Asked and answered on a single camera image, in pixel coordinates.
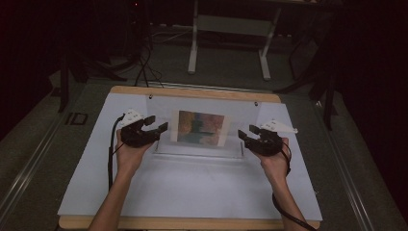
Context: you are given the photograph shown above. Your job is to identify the black metal stand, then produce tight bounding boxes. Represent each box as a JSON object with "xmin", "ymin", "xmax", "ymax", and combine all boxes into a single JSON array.
[
  {"xmin": 57, "ymin": 47, "xmax": 129, "ymax": 114},
  {"xmin": 272, "ymin": 9, "xmax": 341, "ymax": 131}
]

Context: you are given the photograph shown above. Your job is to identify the white table mat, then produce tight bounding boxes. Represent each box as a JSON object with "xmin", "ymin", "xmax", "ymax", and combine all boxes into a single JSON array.
[{"xmin": 57, "ymin": 91, "xmax": 323, "ymax": 221}]

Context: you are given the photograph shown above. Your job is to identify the clear acrylic photo frame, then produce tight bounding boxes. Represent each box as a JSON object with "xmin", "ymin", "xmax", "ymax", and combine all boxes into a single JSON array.
[{"xmin": 146, "ymin": 92, "xmax": 263, "ymax": 160}]

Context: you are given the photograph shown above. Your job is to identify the white metal desk frame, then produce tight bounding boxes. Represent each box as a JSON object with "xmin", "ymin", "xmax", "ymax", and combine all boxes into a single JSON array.
[{"xmin": 187, "ymin": 0, "xmax": 283, "ymax": 81}]

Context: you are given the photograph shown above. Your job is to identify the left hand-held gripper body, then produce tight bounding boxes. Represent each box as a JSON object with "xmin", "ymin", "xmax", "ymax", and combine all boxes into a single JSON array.
[{"xmin": 119, "ymin": 108, "xmax": 162, "ymax": 149}]

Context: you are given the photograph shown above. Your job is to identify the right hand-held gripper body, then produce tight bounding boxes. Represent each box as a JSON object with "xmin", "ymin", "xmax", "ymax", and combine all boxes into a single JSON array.
[{"xmin": 244, "ymin": 118, "xmax": 299, "ymax": 158}]

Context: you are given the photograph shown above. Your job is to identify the person's right hand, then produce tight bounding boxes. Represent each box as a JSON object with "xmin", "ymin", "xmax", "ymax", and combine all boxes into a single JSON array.
[{"xmin": 254, "ymin": 137, "xmax": 293, "ymax": 187}]

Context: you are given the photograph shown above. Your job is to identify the black rectangular floor plate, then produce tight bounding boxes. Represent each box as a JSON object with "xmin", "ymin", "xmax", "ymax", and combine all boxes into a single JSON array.
[{"xmin": 64, "ymin": 112, "xmax": 89, "ymax": 126}]

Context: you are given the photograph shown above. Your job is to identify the colourful painting photo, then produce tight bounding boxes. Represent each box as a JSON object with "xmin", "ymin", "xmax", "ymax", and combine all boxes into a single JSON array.
[{"xmin": 169, "ymin": 109, "xmax": 232, "ymax": 148}]

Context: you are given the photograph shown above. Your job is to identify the black floor cables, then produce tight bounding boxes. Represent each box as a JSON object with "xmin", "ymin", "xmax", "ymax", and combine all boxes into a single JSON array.
[{"xmin": 133, "ymin": 28, "xmax": 193, "ymax": 90}]

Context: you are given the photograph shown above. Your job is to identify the person's left hand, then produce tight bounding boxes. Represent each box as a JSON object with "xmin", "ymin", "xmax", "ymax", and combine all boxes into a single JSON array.
[{"xmin": 114, "ymin": 129, "xmax": 156, "ymax": 177}]

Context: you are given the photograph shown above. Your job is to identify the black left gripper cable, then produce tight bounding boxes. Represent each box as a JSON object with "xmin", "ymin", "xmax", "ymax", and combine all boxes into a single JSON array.
[{"xmin": 107, "ymin": 114, "xmax": 127, "ymax": 192}]

